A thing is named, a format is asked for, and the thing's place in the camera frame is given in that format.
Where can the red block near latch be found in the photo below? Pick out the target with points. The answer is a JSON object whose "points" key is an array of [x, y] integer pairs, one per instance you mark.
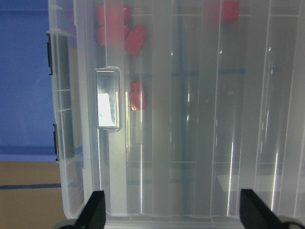
{"points": [[137, 96]]}

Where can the red block pile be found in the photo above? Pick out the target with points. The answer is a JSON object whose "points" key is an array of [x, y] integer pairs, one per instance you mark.
{"points": [[135, 40], [100, 30]]}

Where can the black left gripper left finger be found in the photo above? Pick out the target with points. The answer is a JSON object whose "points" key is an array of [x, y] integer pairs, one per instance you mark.
{"points": [[93, 215]]}

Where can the blue plastic tray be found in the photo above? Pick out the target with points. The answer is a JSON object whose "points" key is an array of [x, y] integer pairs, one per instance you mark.
{"points": [[27, 125]]}

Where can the red block far corner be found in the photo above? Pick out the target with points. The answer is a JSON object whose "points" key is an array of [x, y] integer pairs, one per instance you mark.
{"points": [[230, 11]]}

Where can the red block top pile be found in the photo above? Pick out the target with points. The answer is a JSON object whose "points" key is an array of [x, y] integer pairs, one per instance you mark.
{"points": [[135, 40]]}

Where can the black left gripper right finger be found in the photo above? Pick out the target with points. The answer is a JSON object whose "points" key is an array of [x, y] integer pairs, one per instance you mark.
{"points": [[255, 214]]}

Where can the red block left pile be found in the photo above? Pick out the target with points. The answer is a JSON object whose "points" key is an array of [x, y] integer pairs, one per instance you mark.
{"points": [[100, 30]]}

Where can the clear plastic box lid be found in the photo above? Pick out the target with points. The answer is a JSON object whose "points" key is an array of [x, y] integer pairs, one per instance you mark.
{"points": [[225, 111]]}

